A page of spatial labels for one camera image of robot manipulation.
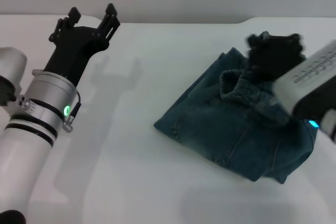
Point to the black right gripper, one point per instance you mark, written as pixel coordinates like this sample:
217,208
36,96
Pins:
273,61

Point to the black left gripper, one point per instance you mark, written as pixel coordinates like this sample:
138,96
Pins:
73,51

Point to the blue washed denim shorts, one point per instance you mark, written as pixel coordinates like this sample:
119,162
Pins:
223,129

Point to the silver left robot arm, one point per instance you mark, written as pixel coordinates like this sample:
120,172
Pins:
26,150

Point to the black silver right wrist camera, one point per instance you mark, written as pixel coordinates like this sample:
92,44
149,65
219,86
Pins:
307,87

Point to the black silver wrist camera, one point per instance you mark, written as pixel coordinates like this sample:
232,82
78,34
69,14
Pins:
307,87
10,61

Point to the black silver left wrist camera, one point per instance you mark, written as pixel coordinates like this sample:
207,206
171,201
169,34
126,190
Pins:
10,61

